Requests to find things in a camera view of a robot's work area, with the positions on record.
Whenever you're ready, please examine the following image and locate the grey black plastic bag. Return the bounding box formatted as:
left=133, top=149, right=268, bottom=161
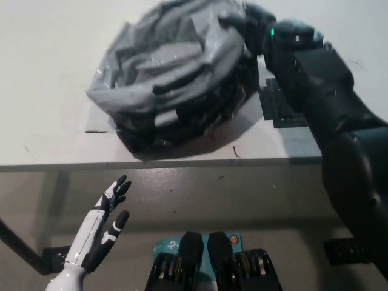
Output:
left=86, top=0, right=258, bottom=160

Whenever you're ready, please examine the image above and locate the black table leg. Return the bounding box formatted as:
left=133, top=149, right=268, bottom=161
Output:
left=0, top=216, right=51, bottom=278

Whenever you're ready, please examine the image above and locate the teal router box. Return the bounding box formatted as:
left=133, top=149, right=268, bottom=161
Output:
left=152, top=233, right=243, bottom=273

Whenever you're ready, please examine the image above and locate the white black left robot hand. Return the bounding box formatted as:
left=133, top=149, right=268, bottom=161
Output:
left=64, top=175, right=132, bottom=274

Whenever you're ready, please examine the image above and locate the black tape patch on table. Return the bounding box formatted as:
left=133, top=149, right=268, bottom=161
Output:
left=259, top=77, right=312, bottom=129

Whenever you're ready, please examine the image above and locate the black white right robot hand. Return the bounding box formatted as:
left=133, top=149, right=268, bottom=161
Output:
left=224, top=2, right=280, bottom=58

